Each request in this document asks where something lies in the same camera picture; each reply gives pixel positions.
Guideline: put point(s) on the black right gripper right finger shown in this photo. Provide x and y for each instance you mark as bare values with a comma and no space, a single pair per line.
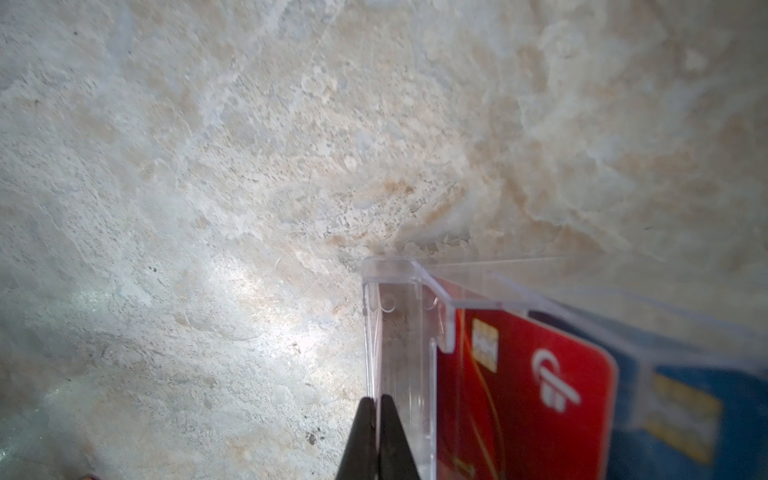
395,459

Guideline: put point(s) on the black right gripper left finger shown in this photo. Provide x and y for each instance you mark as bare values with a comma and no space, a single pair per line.
359,460

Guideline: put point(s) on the left card stack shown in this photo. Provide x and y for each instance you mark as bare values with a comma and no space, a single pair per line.
569,368

